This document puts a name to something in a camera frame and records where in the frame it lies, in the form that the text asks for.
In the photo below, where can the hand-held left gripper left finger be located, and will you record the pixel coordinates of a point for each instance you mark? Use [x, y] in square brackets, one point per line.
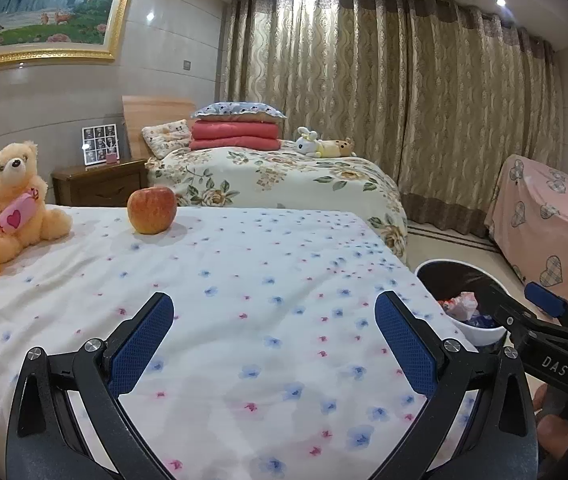
[139, 340]

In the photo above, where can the beige teddy bear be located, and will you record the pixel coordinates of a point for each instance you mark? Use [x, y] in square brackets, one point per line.
[19, 195]

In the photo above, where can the small pink box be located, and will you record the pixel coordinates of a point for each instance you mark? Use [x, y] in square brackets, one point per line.
[111, 158]

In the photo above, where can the red apple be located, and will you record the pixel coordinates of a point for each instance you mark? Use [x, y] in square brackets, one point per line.
[151, 210]

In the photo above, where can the folded red blankets with pillow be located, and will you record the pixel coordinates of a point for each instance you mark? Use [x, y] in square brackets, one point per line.
[234, 135]

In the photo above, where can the gold framed landscape painting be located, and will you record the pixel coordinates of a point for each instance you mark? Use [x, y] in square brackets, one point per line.
[34, 0]

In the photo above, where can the pink heart print cloth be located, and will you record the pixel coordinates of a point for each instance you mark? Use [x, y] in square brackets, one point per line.
[538, 220]

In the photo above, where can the wooden nightstand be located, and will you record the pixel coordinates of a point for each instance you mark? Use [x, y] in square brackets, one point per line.
[99, 187]

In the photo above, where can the white flower print bedsheet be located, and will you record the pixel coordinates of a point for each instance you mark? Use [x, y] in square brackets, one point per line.
[264, 360]

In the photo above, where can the yellow bear plush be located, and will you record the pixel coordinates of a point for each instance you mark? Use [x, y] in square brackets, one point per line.
[336, 147]

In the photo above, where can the photo collage frame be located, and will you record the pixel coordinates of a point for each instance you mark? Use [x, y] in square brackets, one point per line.
[99, 142]

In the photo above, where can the beige patterned curtains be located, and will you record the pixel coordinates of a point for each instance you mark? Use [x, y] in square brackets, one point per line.
[388, 100]

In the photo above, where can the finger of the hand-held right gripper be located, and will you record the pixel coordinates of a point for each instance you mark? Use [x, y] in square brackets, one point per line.
[513, 310]
[543, 297]

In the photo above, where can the floral covered bed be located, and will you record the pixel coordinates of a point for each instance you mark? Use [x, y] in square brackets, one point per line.
[289, 180]

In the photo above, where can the blue dotted pillow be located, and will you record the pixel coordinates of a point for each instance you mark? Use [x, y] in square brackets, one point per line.
[236, 110]

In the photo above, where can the person's right hand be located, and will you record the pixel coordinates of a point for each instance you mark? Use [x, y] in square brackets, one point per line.
[558, 432]

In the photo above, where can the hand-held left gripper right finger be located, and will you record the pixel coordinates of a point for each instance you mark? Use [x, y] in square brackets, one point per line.
[406, 340]

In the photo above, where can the wooden headboard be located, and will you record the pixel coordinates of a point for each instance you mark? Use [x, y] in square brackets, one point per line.
[154, 110]

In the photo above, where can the white bag with red print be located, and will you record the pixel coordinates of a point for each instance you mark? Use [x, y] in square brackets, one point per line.
[461, 305]

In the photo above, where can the floral pillow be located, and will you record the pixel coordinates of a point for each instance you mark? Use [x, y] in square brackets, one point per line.
[166, 137]

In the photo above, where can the blue plastic packet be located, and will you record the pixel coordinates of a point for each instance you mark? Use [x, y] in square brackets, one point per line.
[476, 321]

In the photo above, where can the white trash bin black liner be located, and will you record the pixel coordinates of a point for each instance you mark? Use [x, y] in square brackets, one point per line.
[483, 335]

